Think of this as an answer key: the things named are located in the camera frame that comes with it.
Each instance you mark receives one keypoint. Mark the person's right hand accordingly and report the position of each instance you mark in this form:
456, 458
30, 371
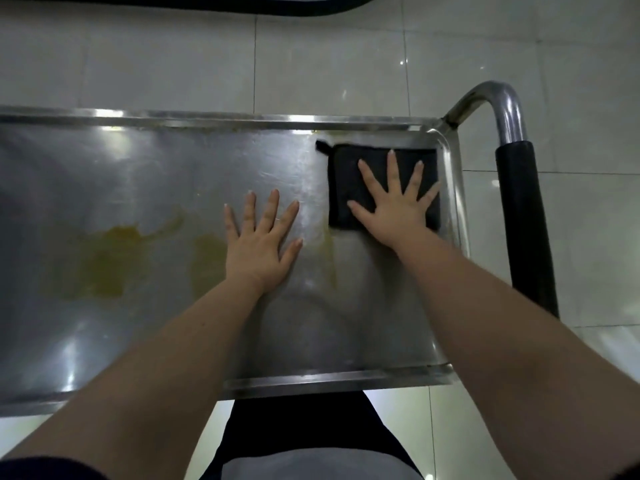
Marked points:
397, 217

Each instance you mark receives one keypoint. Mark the person's left hand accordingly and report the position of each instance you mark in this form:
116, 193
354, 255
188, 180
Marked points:
256, 254

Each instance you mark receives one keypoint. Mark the person's right middle finger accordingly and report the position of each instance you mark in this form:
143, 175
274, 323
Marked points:
393, 172

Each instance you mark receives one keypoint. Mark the person's left little finger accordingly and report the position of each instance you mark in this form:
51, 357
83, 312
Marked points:
230, 222

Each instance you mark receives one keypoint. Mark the person's right little finger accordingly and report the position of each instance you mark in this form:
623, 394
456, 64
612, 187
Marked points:
430, 194

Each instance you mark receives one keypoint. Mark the person's left middle finger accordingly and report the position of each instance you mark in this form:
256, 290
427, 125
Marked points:
268, 210

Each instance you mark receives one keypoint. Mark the person's left thumb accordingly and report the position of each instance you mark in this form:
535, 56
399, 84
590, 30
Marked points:
291, 256

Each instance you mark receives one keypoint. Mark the person's right thumb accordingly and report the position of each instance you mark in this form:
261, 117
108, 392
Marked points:
361, 210

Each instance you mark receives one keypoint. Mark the black cleaning cloth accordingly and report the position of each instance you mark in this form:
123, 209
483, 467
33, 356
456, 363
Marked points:
350, 187

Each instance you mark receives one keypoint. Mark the person's right forearm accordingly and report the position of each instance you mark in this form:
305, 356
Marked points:
520, 359

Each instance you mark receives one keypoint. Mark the person's left forearm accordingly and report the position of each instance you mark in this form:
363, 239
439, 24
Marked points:
135, 389

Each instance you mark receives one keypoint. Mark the stainless steel cart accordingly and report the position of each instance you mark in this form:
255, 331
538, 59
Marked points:
200, 254

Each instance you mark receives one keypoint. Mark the yellow spill stain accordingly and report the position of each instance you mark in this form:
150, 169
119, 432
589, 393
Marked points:
120, 259

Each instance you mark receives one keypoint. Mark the person's dark trousers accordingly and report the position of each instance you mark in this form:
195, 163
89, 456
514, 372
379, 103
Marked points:
305, 419

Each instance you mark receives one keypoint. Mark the person's grey shirt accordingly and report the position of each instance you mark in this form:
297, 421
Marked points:
320, 467

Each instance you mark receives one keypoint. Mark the black-rimmed object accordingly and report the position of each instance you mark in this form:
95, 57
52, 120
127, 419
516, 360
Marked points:
200, 2

